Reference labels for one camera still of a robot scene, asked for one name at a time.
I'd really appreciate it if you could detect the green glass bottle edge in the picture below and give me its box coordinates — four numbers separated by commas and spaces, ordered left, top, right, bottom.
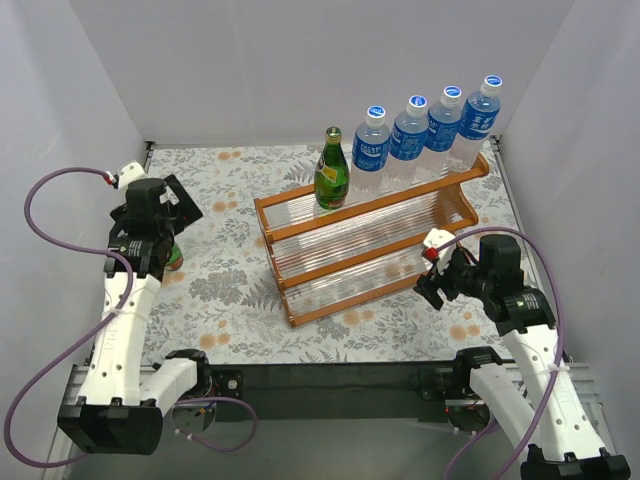
165, 243, 184, 271

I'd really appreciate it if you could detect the green glass bottle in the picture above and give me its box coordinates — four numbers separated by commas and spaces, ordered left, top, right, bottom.
314, 126, 350, 210

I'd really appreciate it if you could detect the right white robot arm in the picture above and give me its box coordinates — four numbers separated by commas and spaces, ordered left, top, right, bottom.
414, 227, 631, 479

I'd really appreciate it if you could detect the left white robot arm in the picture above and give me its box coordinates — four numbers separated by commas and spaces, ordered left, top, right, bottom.
57, 175, 213, 455

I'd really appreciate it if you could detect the orange three-tier glass shelf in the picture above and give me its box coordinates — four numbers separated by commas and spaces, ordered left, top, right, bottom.
254, 155, 490, 327

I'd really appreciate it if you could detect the floral patterned table mat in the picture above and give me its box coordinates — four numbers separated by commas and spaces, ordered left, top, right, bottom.
143, 145, 502, 364

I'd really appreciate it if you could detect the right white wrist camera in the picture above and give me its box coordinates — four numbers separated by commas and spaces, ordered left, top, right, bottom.
422, 228, 464, 271

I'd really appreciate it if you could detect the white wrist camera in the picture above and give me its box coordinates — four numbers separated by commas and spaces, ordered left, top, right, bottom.
110, 161, 147, 190
422, 228, 464, 271

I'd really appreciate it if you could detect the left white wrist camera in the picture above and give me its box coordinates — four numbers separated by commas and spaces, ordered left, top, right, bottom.
110, 161, 147, 190

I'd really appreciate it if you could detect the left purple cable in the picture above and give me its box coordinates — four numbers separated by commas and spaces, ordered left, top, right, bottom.
2, 167, 136, 469

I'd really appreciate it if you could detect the purple cable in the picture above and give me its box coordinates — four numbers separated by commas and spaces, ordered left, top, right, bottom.
2, 167, 136, 469
424, 225, 566, 480

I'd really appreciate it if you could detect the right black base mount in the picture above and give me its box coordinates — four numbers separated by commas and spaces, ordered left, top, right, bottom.
408, 368, 479, 400

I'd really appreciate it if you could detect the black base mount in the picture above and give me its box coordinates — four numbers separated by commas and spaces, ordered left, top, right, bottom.
183, 367, 245, 399
408, 368, 479, 400

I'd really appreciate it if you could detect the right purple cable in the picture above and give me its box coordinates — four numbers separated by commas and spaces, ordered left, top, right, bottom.
424, 225, 566, 480

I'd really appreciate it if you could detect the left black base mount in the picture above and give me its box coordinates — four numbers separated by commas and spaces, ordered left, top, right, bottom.
183, 367, 245, 399

